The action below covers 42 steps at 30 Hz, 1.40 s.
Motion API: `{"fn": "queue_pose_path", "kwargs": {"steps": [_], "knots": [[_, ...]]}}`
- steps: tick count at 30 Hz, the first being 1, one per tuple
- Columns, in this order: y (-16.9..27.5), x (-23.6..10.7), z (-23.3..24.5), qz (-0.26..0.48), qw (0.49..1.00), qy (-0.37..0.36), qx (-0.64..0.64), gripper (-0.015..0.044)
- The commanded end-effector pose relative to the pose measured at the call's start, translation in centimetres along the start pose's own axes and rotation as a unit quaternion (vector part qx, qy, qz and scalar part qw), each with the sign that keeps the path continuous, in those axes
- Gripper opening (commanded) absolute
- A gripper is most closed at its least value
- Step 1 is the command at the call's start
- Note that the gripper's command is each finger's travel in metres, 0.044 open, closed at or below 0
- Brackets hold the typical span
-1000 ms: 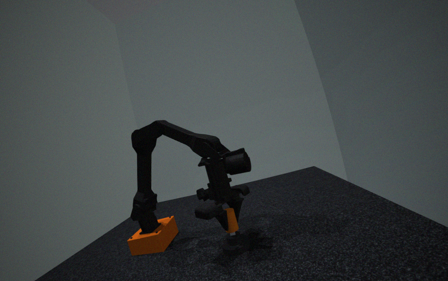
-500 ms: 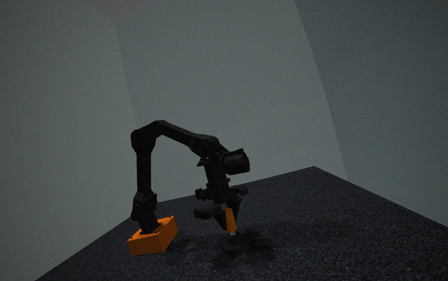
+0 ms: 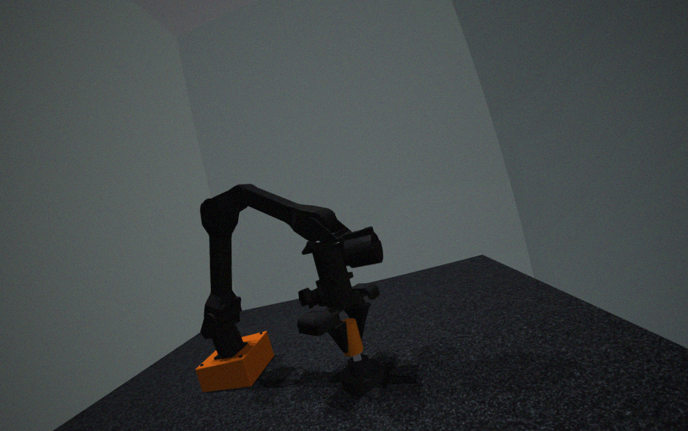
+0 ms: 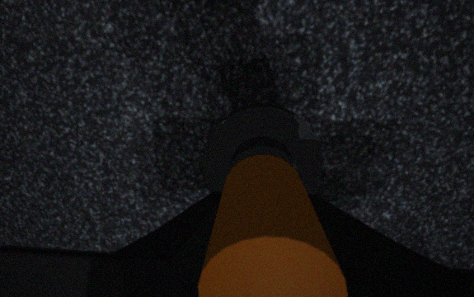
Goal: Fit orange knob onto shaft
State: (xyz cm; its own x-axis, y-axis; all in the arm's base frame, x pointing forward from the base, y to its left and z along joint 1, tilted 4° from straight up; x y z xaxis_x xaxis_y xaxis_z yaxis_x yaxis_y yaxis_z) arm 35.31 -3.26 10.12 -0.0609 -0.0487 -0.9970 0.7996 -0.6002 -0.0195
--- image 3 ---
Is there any orange cylinder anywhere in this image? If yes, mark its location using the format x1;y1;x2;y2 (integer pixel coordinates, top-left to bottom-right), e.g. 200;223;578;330
342;318;363;357

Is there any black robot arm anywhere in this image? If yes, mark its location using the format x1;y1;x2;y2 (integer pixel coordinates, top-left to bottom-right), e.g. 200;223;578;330
200;184;383;360

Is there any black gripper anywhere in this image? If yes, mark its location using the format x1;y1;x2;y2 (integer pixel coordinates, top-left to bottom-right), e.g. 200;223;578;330
297;268;380;353

